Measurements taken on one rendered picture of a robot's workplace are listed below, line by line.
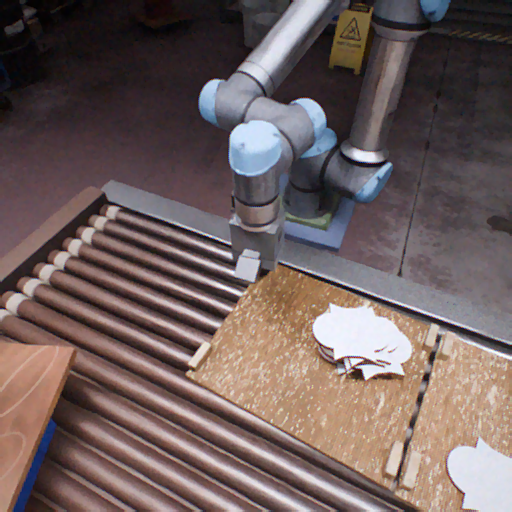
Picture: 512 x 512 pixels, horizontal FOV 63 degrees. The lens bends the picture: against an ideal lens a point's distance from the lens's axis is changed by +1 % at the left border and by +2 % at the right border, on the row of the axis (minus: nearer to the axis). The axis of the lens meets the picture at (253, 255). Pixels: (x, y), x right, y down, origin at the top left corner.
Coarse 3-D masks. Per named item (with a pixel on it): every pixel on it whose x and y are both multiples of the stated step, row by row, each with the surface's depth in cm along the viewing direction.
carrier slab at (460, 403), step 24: (456, 360) 84; (480, 360) 84; (504, 360) 84; (432, 384) 80; (456, 384) 80; (480, 384) 80; (504, 384) 80; (432, 408) 77; (456, 408) 77; (480, 408) 77; (504, 408) 77; (432, 432) 74; (456, 432) 74; (480, 432) 74; (504, 432) 74; (432, 456) 72; (432, 480) 69; (408, 504) 68; (432, 504) 67; (456, 504) 67
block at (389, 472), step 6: (396, 444) 70; (402, 444) 70; (396, 450) 70; (390, 456) 69; (396, 456) 69; (390, 462) 68; (396, 462) 68; (384, 468) 69; (390, 468) 68; (396, 468) 68; (384, 474) 69; (390, 474) 67; (390, 480) 69
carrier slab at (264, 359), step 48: (288, 288) 96; (336, 288) 96; (240, 336) 87; (288, 336) 87; (240, 384) 80; (288, 384) 80; (336, 384) 80; (384, 384) 80; (288, 432) 74; (336, 432) 74; (384, 432) 74; (384, 480) 69
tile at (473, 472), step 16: (464, 448) 71; (480, 448) 71; (448, 464) 70; (464, 464) 70; (480, 464) 70; (496, 464) 70; (464, 480) 68; (480, 480) 68; (496, 480) 68; (464, 496) 67; (480, 496) 66; (496, 496) 66
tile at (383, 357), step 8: (368, 312) 84; (384, 320) 83; (392, 328) 82; (392, 336) 81; (400, 336) 81; (392, 344) 79; (384, 352) 78; (352, 360) 77; (360, 360) 77; (376, 360) 78; (384, 360) 77
